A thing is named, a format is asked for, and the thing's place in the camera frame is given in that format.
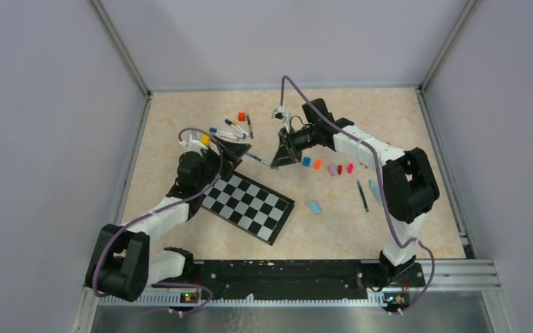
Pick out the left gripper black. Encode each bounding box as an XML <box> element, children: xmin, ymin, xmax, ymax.
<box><xmin>195</xmin><ymin>135</ymin><xmax>251</xmax><ymax>191</ymax></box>

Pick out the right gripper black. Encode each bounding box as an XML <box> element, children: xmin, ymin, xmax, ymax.
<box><xmin>271</xmin><ymin>126</ymin><xmax>318</xmax><ymax>169</ymax></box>

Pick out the thin dark pen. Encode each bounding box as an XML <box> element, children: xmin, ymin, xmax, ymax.
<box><xmin>246</xmin><ymin>113</ymin><xmax>254</xmax><ymax>139</ymax></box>

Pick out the black white chessboard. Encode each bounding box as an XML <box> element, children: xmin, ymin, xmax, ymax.
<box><xmin>202</xmin><ymin>172</ymin><xmax>295</xmax><ymax>246</ymax></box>

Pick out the pale purple highlighter cap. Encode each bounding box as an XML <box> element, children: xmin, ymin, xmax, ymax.
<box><xmin>327</xmin><ymin>164</ymin><xmax>339</xmax><ymax>176</ymax></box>

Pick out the light blue highlighter cap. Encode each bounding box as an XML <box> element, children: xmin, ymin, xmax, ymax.
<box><xmin>310</xmin><ymin>200</ymin><xmax>322</xmax><ymax>215</ymax></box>

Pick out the black gel pen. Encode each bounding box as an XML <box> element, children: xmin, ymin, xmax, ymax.
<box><xmin>357</xmin><ymin>180</ymin><xmax>370</xmax><ymax>213</ymax></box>

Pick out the light blue eraser bar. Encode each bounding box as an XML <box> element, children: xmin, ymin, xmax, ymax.
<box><xmin>369</xmin><ymin>180</ymin><xmax>383</xmax><ymax>205</ymax></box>

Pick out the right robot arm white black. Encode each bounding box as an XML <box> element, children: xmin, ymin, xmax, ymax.
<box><xmin>271</xmin><ymin>99</ymin><xmax>440</xmax><ymax>286</ymax></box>

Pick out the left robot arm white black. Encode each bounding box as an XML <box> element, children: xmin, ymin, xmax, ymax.
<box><xmin>85</xmin><ymin>139</ymin><xmax>251</xmax><ymax>301</ymax></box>

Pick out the yellow block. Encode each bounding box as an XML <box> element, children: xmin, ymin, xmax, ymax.
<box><xmin>201</xmin><ymin>135</ymin><xmax>210</xmax><ymax>146</ymax></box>

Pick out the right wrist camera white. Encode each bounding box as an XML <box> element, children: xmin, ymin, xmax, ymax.
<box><xmin>271</xmin><ymin>105</ymin><xmax>291</xmax><ymax>133</ymax></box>

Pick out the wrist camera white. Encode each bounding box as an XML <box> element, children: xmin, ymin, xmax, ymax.
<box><xmin>271</xmin><ymin>105</ymin><xmax>291</xmax><ymax>133</ymax></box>
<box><xmin>178</xmin><ymin>130</ymin><xmax>209</xmax><ymax>155</ymax></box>

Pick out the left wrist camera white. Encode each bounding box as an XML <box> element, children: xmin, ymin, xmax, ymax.
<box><xmin>178</xmin><ymin>130</ymin><xmax>209</xmax><ymax>155</ymax></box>

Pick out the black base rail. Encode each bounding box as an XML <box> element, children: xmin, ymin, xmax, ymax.
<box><xmin>167</xmin><ymin>259</ymin><xmax>425</xmax><ymax>300</ymax></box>

